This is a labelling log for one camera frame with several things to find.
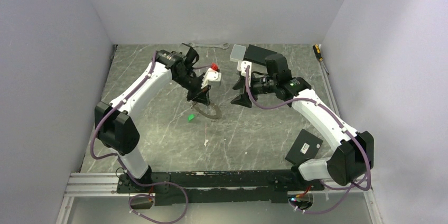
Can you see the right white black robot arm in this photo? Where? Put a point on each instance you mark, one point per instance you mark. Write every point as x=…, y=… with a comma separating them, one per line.
x=352, y=151

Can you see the green plastic key tag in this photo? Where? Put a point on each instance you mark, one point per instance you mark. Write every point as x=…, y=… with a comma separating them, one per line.
x=191, y=117

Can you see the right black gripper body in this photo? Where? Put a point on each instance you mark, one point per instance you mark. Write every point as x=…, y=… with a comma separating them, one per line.
x=264, y=85

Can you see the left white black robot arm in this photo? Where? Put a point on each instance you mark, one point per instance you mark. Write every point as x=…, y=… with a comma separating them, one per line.
x=114, y=120

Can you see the aluminium extrusion rail frame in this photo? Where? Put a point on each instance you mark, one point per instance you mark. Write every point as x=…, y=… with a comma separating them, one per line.
x=93, y=198

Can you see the black flat rectangular box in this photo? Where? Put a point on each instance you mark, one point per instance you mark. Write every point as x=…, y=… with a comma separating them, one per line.
x=257, y=55

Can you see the yellow black screwdriver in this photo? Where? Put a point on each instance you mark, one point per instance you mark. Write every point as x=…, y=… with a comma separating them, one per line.
x=318, y=55

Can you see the silver open-end wrench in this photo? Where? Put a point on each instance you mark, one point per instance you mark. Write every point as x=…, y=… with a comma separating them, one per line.
x=219, y=46

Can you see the translucent white plastic box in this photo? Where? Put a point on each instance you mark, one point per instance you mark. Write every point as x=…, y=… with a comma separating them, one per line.
x=237, y=53

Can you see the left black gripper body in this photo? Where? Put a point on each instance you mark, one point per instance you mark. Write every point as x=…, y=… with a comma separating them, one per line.
x=188, y=77

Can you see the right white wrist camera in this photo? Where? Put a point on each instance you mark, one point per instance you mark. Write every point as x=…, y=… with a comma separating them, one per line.
x=244, y=68

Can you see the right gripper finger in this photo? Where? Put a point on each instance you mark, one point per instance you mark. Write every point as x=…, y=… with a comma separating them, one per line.
x=240, y=84
x=242, y=100

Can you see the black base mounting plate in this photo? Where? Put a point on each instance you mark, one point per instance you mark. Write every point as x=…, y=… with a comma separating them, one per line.
x=275, y=186

